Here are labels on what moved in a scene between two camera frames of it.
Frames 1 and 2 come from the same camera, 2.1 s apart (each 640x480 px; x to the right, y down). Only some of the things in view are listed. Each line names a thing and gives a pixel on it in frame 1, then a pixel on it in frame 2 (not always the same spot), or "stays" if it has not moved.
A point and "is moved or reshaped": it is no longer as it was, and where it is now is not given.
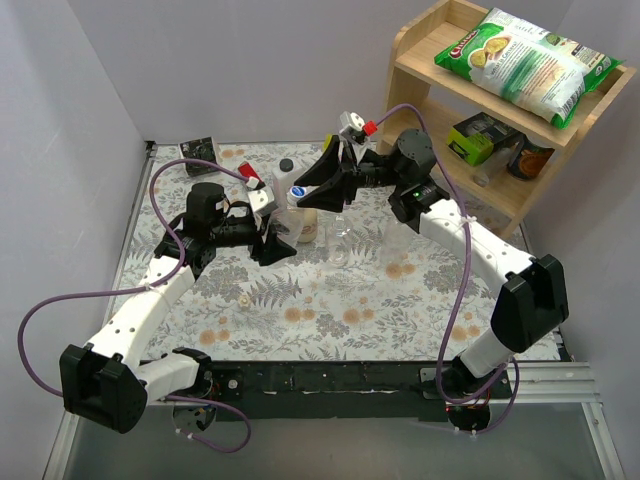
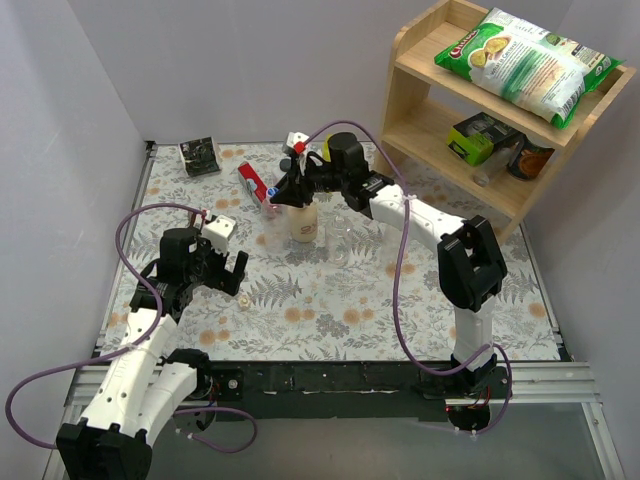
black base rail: [337, 390] stays
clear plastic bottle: [291, 216] is moved or reshaped
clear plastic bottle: [338, 242] stays
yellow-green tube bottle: [327, 142] stays
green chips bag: [535, 71] stays
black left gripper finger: [272, 250] → [226, 280]
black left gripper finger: [273, 229] → [239, 271]
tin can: [529, 160] stays
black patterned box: [199, 149] stays
